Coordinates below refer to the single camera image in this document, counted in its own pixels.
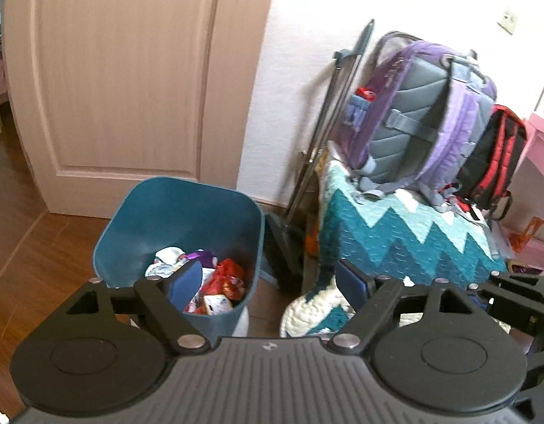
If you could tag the red black backpack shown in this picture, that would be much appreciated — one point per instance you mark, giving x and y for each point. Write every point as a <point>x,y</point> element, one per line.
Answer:
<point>492,159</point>

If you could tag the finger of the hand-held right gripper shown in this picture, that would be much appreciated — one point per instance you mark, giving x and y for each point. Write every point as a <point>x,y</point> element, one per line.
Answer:
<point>515,304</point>
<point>523,281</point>

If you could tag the beige wooden door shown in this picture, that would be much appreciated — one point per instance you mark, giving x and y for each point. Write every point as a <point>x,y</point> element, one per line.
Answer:
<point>122,79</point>

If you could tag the purple grey backpack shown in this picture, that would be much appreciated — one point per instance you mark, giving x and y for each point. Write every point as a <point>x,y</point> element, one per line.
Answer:
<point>422,115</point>

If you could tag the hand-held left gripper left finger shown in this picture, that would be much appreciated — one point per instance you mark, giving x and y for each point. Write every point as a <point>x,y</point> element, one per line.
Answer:
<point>183,287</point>

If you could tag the pink furniture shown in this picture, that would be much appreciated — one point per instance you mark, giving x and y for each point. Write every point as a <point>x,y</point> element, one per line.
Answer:
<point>537,172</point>

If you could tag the purple white snack wrapper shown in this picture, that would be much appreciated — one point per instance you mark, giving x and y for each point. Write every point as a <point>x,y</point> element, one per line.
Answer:
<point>200,257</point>

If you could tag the blue trash bin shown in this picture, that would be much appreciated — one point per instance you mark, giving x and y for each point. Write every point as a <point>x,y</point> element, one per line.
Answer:
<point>175,221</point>

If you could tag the orange packet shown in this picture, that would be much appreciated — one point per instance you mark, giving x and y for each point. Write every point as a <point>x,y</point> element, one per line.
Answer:
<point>527,232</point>

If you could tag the wall outlet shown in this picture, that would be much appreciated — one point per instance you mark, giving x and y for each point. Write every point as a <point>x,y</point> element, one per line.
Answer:
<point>508,20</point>

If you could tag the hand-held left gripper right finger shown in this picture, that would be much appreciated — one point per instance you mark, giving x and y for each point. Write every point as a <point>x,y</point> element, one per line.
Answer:
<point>350,281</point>

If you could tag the teal zigzag blanket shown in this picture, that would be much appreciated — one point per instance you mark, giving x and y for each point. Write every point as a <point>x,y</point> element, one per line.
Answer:
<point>409,247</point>

